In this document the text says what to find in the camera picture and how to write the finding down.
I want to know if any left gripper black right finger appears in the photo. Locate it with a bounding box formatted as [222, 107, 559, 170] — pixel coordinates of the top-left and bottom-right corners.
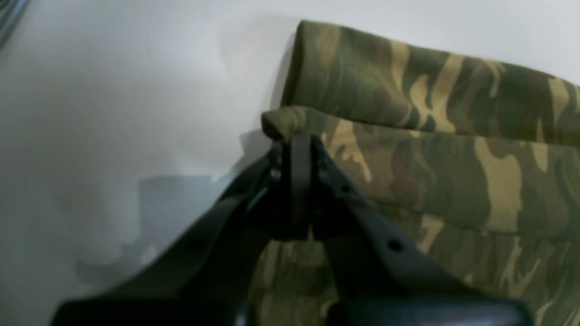
[311, 136, 472, 300]

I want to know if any camouflage t-shirt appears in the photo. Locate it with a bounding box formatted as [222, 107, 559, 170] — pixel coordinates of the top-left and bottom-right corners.
[261, 20, 580, 326]

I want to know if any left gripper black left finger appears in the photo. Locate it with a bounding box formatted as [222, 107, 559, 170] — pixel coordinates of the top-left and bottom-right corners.
[104, 134, 313, 304]

